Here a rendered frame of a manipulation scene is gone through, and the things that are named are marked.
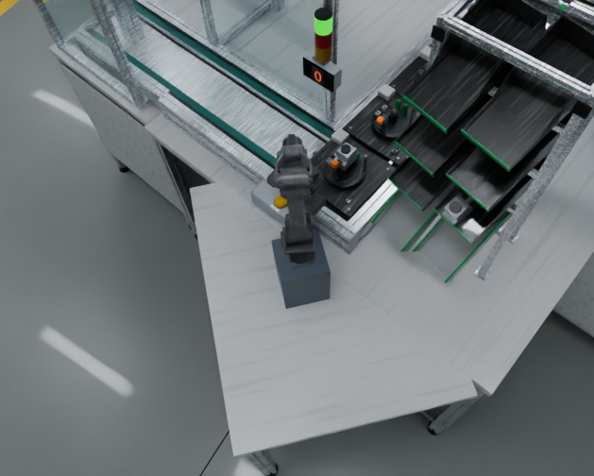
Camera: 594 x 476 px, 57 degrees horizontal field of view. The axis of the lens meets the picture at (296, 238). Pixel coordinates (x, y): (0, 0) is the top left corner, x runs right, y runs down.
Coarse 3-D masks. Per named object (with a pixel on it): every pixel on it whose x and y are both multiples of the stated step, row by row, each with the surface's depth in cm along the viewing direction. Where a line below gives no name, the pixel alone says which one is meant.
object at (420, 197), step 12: (468, 144) 143; (456, 156) 144; (408, 168) 148; (420, 168) 147; (444, 168) 145; (396, 180) 149; (408, 180) 148; (420, 180) 146; (432, 180) 145; (444, 180) 144; (408, 192) 147; (420, 192) 146; (432, 192) 145; (420, 204) 145
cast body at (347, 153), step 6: (348, 144) 169; (342, 150) 167; (348, 150) 167; (354, 150) 168; (336, 156) 171; (342, 156) 168; (348, 156) 167; (354, 156) 171; (342, 162) 170; (348, 162) 170; (342, 168) 171
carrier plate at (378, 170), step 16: (336, 144) 183; (352, 144) 183; (320, 160) 181; (368, 160) 180; (320, 176) 178; (368, 176) 177; (384, 176) 177; (320, 192) 175; (336, 192) 175; (352, 192) 174; (368, 192) 174; (336, 208) 172; (352, 208) 172
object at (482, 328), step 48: (384, 0) 232; (432, 0) 231; (384, 48) 219; (336, 96) 208; (192, 144) 200; (576, 144) 193; (240, 192) 189; (576, 192) 184; (384, 240) 178; (528, 240) 176; (576, 240) 175; (384, 288) 170; (432, 288) 170; (480, 288) 169; (528, 288) 168; (432, 336) 162; (480, 336) 162; (528, 336) 161; (480, 384) 155
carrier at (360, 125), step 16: (384, 96) 191; (368, 112) 189; (384, 112) 187; (400, 112) 186; (352, 128) 186; (368, 128) 186; (400, 128) 183; (368, 144) 183; (384, 144) 183; (400, 160) 179
